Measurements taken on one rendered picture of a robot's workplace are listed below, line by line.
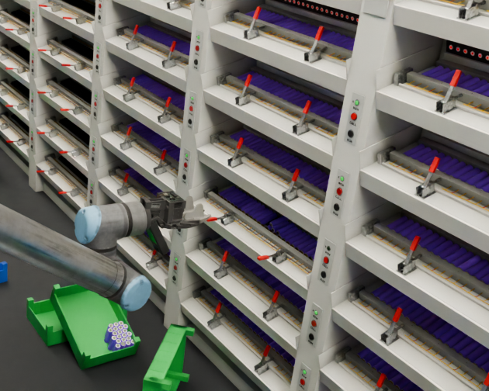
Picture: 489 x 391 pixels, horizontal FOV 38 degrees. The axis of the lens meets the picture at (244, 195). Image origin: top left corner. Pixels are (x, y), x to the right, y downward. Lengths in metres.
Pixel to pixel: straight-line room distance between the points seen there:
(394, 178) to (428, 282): 0.25
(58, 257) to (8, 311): 1.18
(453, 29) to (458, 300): 0.58
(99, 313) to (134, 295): 0.86
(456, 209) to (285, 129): 0.56
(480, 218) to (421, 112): 0.26
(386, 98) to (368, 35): 0.15
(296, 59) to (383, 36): 0.31
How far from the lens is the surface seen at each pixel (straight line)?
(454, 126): 1.51
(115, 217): 1.79
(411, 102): 1.59
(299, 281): 1.95
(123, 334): 2.46
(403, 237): 1.74
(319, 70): 1.78
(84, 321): 2.54
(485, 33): 1.47
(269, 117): 1.98
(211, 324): 2.38
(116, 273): 1.68
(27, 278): 2.93
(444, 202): 1.58
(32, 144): 3.64
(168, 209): 1.86
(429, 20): 1.55
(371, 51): 1.65
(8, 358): 2.50
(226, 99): 2.12
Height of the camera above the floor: 1.48
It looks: 23 degrees down
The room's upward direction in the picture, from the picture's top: 8 degrees clockwise
